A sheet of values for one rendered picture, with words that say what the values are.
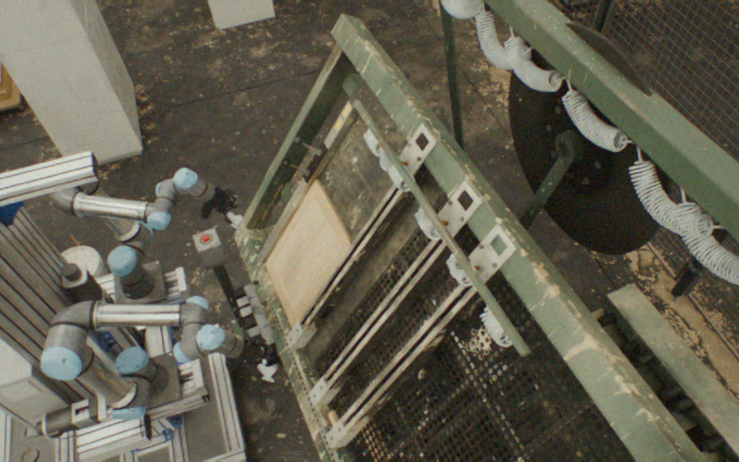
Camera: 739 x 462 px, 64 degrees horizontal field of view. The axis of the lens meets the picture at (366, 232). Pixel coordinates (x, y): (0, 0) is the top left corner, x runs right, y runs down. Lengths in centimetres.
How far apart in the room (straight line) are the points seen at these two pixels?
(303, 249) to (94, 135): 259
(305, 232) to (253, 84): 290
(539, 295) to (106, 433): 181
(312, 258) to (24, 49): 259
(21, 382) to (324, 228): 131
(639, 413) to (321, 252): 148
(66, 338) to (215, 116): 337
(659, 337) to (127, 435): 198
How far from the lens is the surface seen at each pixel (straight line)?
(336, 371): 240
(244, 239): 309
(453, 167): 190
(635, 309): 183
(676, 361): 179
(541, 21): 201
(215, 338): 193
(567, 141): 207
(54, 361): 205
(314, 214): 262
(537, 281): 168
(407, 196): 213
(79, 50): 446
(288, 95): 521
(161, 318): 208
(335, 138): 252
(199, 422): 342
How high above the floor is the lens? 328
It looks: 53 degrees down
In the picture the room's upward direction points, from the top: 4 degrees counter-clockwise
